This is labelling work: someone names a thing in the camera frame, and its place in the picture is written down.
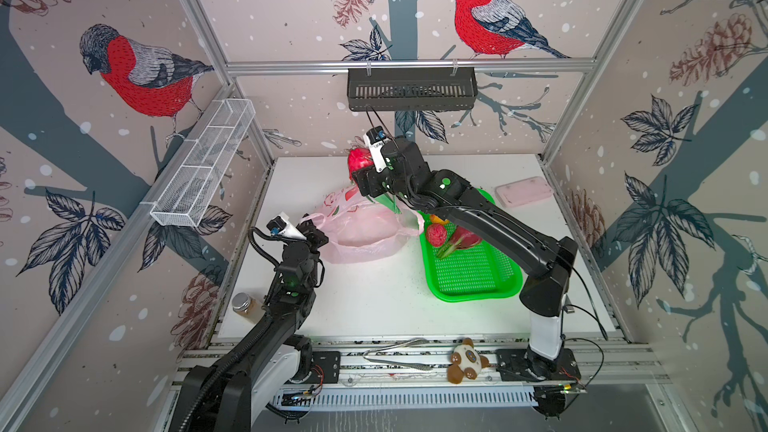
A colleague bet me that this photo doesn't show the pink plastic bag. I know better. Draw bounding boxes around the pink plastic bag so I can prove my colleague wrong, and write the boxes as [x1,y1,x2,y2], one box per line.
[308,185,425,265]

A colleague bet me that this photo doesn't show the orange fruit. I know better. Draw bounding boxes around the orange fruit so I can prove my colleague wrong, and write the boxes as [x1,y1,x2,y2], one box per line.
[430,215,447,225]

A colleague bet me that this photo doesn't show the red fruit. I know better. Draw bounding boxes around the red fruit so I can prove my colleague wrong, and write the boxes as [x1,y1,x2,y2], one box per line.
[426,223,448,248]

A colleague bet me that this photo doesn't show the green plastic basket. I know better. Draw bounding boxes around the green plastic basket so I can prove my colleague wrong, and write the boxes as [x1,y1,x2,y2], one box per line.
[420,213,524,303]

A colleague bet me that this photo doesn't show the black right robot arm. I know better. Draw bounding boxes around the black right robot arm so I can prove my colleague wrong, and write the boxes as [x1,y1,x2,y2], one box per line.
[351,127,577,381]

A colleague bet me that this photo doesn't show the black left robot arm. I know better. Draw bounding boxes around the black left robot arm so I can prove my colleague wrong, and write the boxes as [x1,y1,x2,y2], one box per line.
[168,215,329,431]

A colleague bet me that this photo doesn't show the small glass jar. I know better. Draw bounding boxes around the small glass jar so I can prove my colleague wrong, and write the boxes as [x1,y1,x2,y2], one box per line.
[231,292,263,324]

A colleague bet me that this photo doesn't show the metal tongs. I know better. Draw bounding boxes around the metal tongs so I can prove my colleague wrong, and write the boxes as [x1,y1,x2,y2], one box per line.
[362,337,435,372]

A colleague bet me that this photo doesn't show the brown white plush toy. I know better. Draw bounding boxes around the brown white plush toy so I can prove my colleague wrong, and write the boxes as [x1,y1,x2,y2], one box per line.
[446,338,490,384]

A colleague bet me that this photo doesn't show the black hanging wall basket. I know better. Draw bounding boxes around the black hanging wall basket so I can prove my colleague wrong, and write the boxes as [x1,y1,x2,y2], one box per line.
[347,67,478,112]

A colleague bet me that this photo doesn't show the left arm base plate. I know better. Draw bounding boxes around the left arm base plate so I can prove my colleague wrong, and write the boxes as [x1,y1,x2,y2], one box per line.
[300,351,341,385]

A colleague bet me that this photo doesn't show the white wire mesh shelf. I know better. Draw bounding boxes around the white wire mesh shelf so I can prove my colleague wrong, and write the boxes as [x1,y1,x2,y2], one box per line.
[150,98,255,228]

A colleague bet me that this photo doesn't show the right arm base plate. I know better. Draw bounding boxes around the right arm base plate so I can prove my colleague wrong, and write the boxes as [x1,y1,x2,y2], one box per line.
[495,348,581,383]

